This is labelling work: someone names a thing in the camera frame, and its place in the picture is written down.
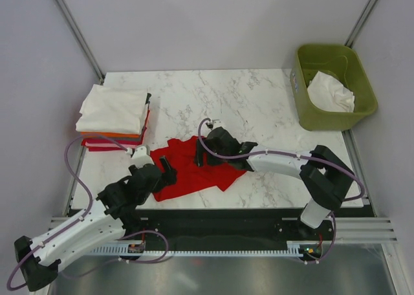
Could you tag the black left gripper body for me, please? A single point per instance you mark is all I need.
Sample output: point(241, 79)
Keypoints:
point(158, 186)

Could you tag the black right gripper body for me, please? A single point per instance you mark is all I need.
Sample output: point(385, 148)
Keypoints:
point(211, 160)

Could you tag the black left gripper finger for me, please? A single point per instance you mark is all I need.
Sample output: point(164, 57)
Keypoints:
point(169, 177)
point(168, 170)

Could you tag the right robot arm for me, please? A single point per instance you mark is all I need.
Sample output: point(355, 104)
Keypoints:
point(326, 178)

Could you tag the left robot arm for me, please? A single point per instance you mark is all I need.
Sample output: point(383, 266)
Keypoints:
point(110, 216)

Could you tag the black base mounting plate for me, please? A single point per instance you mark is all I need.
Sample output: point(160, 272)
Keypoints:
point(206, 244)

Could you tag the white folded t shirt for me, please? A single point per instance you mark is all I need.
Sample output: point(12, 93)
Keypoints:
point(112, 110)

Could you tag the white crumpled t shirt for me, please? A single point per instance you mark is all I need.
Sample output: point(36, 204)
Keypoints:
point(329, 94)

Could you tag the green plastic bin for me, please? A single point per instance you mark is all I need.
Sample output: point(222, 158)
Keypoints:
point(342, 63)

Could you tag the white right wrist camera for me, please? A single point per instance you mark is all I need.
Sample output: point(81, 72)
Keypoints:
point(214, 124)

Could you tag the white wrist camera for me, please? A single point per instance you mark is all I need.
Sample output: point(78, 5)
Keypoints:
point(214, 124)
point(141, 157)

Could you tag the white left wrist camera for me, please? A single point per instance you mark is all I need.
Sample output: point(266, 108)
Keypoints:
point(141, 157)

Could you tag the white slotted cable duct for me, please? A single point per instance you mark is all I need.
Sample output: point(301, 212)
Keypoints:
point(128, 250)

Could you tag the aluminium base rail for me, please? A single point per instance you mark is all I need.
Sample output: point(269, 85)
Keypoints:
point(365, 230)

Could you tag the left aluminium frame post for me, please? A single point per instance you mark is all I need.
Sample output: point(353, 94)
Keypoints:
point(81, 41)

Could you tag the aluminium frame post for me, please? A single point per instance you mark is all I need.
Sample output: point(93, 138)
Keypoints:
point(81, 41)
point(360, 22)

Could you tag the right aluminium frame post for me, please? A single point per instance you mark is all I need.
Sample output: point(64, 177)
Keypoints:
point(360, 22)

